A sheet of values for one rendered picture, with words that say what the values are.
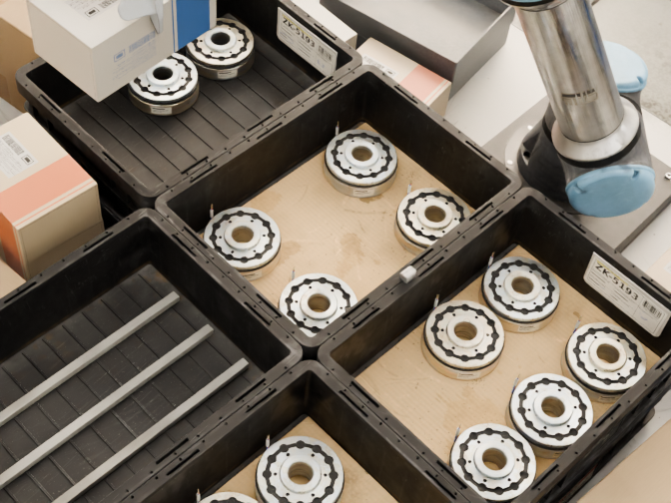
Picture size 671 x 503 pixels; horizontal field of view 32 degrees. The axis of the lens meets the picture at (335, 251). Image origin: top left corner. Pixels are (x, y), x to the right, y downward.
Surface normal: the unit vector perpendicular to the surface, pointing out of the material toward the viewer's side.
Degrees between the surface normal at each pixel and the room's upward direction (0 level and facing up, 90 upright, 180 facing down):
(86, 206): 90
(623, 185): 96
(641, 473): 0
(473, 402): 0
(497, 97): 0
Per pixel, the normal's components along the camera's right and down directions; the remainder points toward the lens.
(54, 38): -0.67, 0.56
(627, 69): 0.14, -0.71
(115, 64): 0.73, 0.58
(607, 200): 0.02, 0.86
